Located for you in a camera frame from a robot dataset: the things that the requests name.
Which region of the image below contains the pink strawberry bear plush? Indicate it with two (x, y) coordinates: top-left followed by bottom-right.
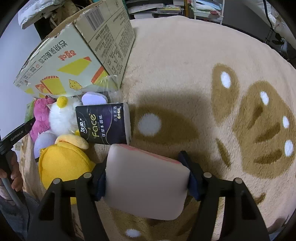
(30, 97), (56, 142)

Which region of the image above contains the white fluffy chick plush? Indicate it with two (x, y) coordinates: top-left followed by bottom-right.
(49, 96), (82, 137)

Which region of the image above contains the yellow duck plush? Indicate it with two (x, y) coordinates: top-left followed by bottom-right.
(38, 134), (96, 205)

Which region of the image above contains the cardboard box yellow print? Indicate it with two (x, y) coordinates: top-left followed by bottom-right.
(14, 1), (135, 98)

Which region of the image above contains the black face tissue pack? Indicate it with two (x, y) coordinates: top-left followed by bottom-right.
(75, 102), (131, 145)

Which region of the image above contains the person left hand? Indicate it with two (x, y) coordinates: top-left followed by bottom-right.
(6, 150), (23, 191)

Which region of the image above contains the white-haired blindfold doll plush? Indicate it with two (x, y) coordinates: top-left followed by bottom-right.
(33, 91), (108, 159)

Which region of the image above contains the pink toast plush cushion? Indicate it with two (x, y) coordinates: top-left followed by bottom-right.
(103, 144), (190, 220)

